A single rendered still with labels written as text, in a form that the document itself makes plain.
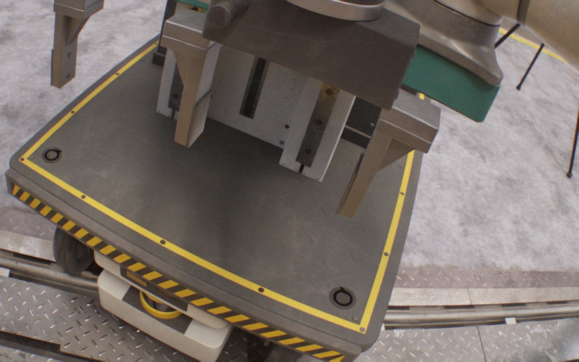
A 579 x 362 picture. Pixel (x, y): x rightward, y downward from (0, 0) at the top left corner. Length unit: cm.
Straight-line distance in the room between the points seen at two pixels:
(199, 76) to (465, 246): 122
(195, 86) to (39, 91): 131
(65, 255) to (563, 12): 93
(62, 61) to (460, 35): 41
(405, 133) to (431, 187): 128
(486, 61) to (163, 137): 60
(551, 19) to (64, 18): 46
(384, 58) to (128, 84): 82
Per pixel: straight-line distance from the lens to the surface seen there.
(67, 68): 46
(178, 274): 73
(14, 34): 205
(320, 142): 88
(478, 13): 55
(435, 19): 54
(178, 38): 36
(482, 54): 56
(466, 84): 56
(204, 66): 36
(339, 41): 30
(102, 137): 93
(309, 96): 84
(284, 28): 31
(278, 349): 89
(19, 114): 155
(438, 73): 56
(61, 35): 43
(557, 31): 51
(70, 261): 101
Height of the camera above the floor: 91
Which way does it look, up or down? 40 degrees down
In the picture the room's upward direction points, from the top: 20 degrees clockwise
